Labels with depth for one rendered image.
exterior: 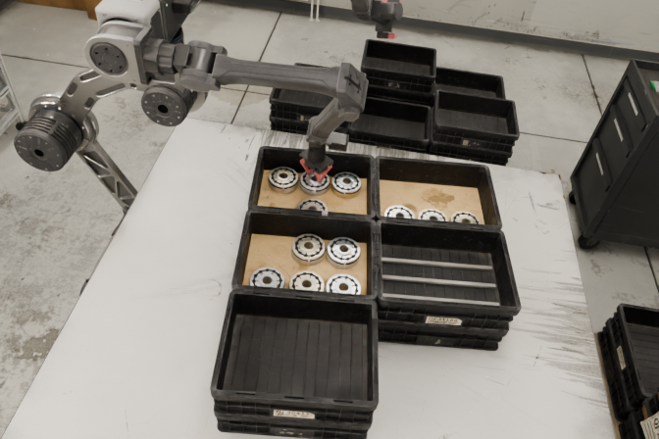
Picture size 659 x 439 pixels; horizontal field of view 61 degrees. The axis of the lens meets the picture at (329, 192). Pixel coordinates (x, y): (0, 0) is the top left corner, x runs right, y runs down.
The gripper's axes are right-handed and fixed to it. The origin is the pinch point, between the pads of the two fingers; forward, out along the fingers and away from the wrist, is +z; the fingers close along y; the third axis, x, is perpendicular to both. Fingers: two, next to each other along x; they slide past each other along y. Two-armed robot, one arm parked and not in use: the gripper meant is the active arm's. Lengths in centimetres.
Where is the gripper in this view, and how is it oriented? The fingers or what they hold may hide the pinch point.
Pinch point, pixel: (315, 176)
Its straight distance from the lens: 194.0
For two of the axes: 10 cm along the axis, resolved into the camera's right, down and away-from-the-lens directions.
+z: -0.7, 7.0, 7.1
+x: -7.1, 4.7, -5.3
